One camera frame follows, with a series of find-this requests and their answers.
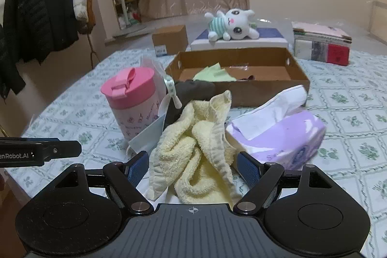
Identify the brown jacket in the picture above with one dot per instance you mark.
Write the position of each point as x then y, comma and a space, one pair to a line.
90, 10

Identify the white gauze pouch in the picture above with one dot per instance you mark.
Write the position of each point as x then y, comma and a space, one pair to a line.
155, 64

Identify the white and blue flat box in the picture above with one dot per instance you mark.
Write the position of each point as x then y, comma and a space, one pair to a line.
242, 45

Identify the white plush toy striped shirt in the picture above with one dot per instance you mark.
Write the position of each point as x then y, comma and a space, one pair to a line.
235, 23

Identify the black round pad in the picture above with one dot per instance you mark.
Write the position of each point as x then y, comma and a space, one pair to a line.
193, 90

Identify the blue face mask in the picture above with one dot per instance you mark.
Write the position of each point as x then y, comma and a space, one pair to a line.
148, 134

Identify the light green cloth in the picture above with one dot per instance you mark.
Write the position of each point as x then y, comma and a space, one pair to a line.
211, 73

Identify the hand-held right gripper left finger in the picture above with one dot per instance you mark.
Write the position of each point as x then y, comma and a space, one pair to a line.
137, 168

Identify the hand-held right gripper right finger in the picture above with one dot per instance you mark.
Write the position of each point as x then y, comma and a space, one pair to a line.
248, 168

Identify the gold metal coat rack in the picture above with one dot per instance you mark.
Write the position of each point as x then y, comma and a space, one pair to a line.
90, 49

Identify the white wooden frame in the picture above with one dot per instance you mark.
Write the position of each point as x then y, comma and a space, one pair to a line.
376, 19

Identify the black puffer jacket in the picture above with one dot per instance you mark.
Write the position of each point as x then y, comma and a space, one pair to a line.
24, 19

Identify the pink lidded cup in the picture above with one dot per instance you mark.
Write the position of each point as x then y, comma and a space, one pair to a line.
133, 113

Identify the small closed cardboard box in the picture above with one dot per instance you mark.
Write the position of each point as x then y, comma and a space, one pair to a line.
170, 37

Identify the purple tissue pack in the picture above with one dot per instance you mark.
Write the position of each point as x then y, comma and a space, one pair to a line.
287, 137

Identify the small green block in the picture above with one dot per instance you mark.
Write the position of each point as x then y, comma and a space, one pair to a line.
253, 25

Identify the stack of books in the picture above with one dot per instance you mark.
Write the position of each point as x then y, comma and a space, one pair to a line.
317, 49

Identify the black jacket with white logo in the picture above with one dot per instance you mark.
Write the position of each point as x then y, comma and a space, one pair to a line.
57, 10

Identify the pale yellow towel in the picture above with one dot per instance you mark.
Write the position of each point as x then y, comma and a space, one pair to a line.
193, 140

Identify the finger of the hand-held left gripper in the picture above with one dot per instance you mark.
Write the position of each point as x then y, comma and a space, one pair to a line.
57, 150

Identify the dark hanging coat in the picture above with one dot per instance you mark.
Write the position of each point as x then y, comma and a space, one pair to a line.
9, 70

